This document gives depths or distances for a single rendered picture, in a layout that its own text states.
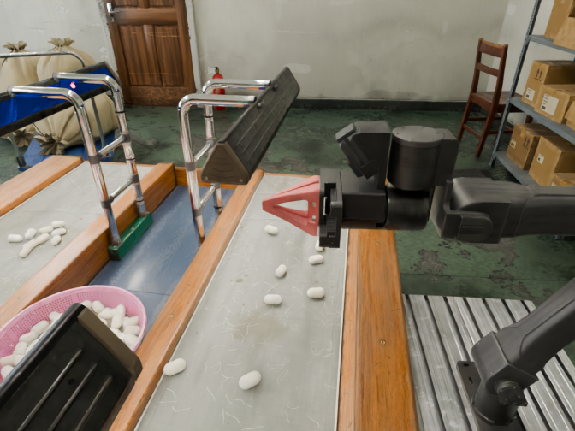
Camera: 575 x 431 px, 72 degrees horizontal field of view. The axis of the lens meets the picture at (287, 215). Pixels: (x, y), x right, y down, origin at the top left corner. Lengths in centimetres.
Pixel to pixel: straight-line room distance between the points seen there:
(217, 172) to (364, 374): 41
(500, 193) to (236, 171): 37
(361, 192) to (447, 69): 460
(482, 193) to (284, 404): 44
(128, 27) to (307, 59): 202
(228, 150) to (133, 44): 459
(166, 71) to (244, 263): 428
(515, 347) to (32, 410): 61
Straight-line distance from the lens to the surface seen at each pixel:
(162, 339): 78
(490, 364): 73
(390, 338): 77
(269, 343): 78
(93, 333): 34
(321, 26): 477
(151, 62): 514
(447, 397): 84
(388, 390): 70
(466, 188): 53
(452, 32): 498
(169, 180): 145
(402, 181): 48
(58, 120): 345
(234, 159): 62
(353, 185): 49
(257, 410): 70
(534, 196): 55
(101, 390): 34
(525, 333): 71
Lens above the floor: 132
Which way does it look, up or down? 31 degrees down
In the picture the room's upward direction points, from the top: straight up
